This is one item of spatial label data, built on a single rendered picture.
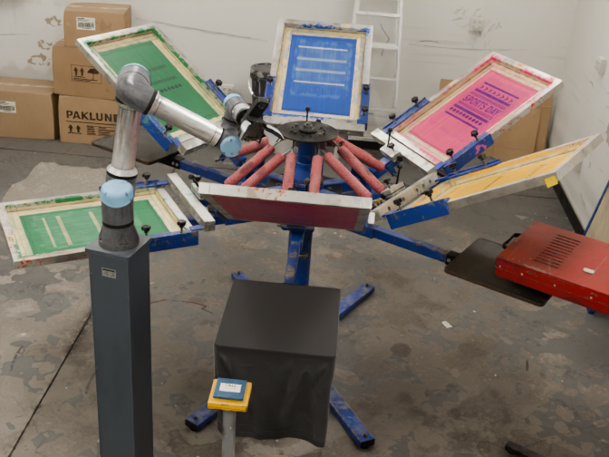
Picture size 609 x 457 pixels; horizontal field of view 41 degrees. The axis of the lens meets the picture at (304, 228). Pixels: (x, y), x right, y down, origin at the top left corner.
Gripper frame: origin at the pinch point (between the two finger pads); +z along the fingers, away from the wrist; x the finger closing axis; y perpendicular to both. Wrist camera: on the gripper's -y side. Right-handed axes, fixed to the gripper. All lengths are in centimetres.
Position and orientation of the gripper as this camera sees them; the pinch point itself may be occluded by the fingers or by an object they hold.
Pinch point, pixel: (265, 134)
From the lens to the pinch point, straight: 283.2
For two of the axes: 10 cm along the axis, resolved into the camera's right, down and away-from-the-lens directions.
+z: 3.7, 5.0, -7.8
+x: -8.7, -1.1, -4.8
